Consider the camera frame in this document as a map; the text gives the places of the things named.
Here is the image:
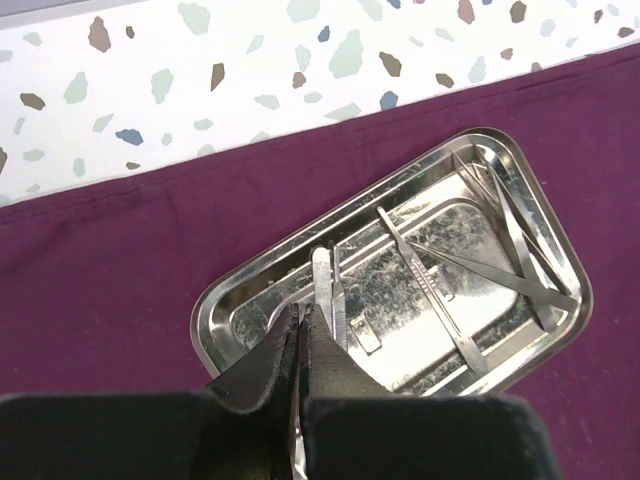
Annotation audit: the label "stainless steel instrument tray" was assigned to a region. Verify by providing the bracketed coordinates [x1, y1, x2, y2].
[189, 127, 594, 480]

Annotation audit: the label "purple surgical cloth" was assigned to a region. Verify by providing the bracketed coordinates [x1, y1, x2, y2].
[1, 45, 639, 479]

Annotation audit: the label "flat steel spatula handle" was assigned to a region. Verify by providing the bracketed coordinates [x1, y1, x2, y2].
[311, 246, 333, 333]

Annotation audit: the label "steel tweezers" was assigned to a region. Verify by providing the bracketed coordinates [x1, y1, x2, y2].
[418, 152, 576, 333]

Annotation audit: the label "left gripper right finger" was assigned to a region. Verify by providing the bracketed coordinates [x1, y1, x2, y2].
[299, 306, 560, 479]

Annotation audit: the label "steel scalpel handle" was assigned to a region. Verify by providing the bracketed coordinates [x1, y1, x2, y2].
[376, 206, 488, 375]
[332, 244, 348, 350]

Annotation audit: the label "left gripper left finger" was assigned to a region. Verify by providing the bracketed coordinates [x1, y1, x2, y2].
[1, 307, 299, 479]

